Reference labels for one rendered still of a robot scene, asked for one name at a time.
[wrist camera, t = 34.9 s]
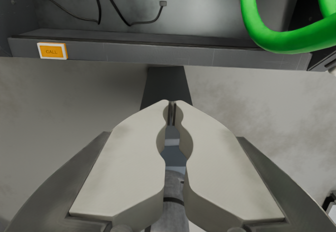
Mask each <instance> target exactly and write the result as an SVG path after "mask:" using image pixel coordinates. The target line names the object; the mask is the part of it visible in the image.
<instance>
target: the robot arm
mask: <svg viewBox="0 0 336 232"><path fill-rule="evenodd" d="M170 117H171V121H172V126H175V128H176V129H177V130H178V131H179V133H180V139H179V149H180V151H181V152H182V153H183V154H184V156H185V157H186V159H187V162H186V169H185V175H184V174H182V173H180V172H178V171H174V170H165V166H166V164H165V161H164V159H163V158H162V157H161V155H160V153H161V152H162V151H163V150H164V148H165V132H166V127H167V126H169V125H170ZM189 221H191V222H192V223H193V224H195V225H197V226H198V227H200V228H201V229H203V230H205V231H206V232H336V224H335V223H334V222H333V220H332V219H331V218H330V217H329V215H328V214H327V213H326V212H325V211H324V210H323V208H322V207H321V206H320V205H319V204H318V203H317V202H316V201H315V200H314V199H313V198H312V197H311V196H310V195H309V194H308V193H307V192H306V191H305V190H304V189H303V188H302V187H301V186H300V185H299V184H298V183H297V182H296V181H295V180H294V179H292V178H291V177H290V176H289V175H288V174H287V173H285V172H284V171H283V170H282V169H281V168H279V167H278V166H277V165H276V164H275V163H274V162H272V161H271V160H270V159H269V158H268V157H267V156H265V155H264V154H263V153H262V152H261V151H260V150H258V149H257V148H256V147H255V146H254V145H253V144H251V143H250V142H249V141H248V140H247V139H245V138H244V137H236V136H235V135H234V134H233V133H232V132H231V131H230V130H229V129H227V128H226V127H225V126H224V125H222V124H221V123H220V122H218V121H217V120H215V119H214V118H212V117H210V116H209V115H207V114H206V113H204V112H202V111H200V110H198V109H197V108H195V107H193V106H191V105H189V104H188V103H186V102H184V101H182V100H178V101H173V102H172V101H168V100H161V101H159V102H157V103H155V104H153V105H151V106H149V107H147V108H145V109H143V110H141V111H139V112H137V113H135V114H133V115H131V116H130V117H128V118H127V119H125V120H124V121H122V122H121V123H120V124H118V125H117V126H116V127H115V128H114V129H112V130H111V131H110V132H107V131H103V132H102V133H101V134H100V135H99V136H97V137H96V138H95V139H94V140H93V141H91V142H90V143H89V144H88V145H87V146H85V147H84V148H83V149H82V150H81V151H79V152H78V153H77V154H76V155H75V156H73V157H72V158H71V159H70V160H69V161H67V162H66V163H65V164H64V165H63V166H61V167H60V168H59V169H58V170H57V171H56V172H54V173H53V174H52V175H51V176H50V177H49V178H48V179H47V180H46V181H45V182H44V183H43V184H42V185H41V186H40V187H39V188H38V189H37V190H36V191H35V192H34V193H33V194H32V195H31V196H30V197H29V198H28V200H27V201H26V202H25V203H24V204H23V206H22V207H21V208H20V209H19V211H18V212H17V213H16V215H15V216H14V217H13V219H12V220H11V221H10V223H9V224H8V226H7V227H6V229H5V230H4V232H190V229H189Z"/></svg>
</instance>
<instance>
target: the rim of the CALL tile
mask: <svg viewBox="0 0 336 232"><path fill-rule="evenodd" d="M37 46H38V50H39V54H40V58H41V59H60V60H66V59H67V57H66V52H65V47H64V44H49V43H37ZM40 46H60V47H61V48H62V53H63V58H57V57H42V54H41V50H40Z"/></svg>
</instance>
